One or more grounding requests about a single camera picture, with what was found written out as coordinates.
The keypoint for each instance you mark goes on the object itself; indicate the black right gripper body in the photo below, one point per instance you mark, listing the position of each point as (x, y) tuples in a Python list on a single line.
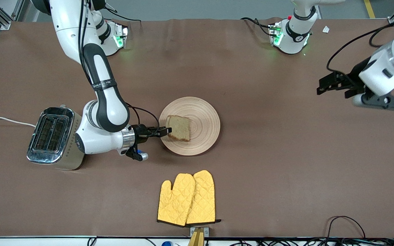
[(140, 133)]

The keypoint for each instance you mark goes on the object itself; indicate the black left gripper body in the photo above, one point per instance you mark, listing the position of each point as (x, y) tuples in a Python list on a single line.
[(354, 76)]

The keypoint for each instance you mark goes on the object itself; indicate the brown toast slice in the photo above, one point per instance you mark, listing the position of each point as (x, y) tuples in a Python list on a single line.
[(180, 128)]

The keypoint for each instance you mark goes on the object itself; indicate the round wooden plate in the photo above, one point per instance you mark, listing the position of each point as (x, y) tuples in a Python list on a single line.
[(204, 126)]

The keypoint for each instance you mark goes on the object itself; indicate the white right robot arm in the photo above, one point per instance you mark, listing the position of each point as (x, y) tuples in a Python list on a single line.
[(106, 109)]

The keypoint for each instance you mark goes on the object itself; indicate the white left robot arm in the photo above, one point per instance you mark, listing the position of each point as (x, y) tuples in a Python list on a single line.
[(385, 73)]

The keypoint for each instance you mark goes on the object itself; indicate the small white paper scrap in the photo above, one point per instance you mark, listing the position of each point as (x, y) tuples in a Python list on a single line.
[(326, 29)]

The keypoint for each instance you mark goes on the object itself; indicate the yellow quilted oven mitt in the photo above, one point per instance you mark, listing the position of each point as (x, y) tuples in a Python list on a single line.
[(204, 198), (174, 201)]

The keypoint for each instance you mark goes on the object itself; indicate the brown table cover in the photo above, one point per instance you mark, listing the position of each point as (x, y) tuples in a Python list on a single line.
[(251, 85)]

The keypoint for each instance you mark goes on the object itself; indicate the cream and chrome toaster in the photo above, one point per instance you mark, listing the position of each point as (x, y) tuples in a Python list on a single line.
[(51, 136)]

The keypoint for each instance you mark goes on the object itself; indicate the small blue object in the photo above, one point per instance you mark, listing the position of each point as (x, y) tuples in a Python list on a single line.
[(167, 243)]

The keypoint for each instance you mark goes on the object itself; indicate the wooden and metal bracket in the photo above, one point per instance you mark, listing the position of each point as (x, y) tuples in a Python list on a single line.
[(197, 235)]

